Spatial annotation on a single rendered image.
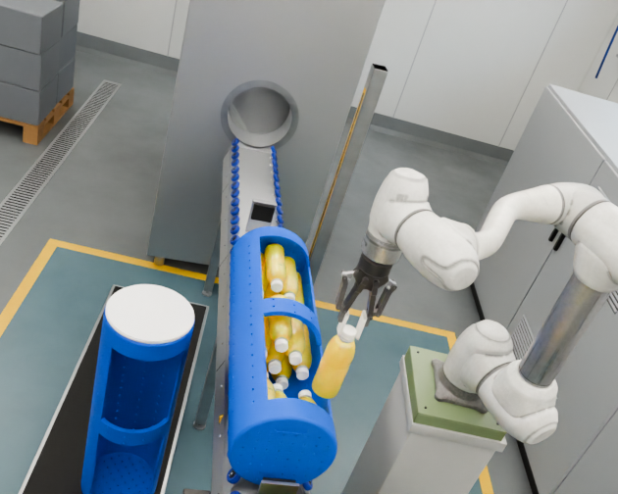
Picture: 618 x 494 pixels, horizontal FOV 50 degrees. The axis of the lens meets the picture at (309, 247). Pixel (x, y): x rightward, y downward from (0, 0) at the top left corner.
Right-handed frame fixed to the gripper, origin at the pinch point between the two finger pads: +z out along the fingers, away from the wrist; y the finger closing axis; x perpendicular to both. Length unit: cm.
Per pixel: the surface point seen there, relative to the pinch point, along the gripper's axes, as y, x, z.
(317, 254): -19, -136, 68
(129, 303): 55, -48, 45
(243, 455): 16.9, 7.9, 42.0
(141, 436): 43, -33, 89
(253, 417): 17.0, 5.6, 30.2
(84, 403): 70, -84, 133
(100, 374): 60, -38, 68
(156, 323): 46, -40, 45
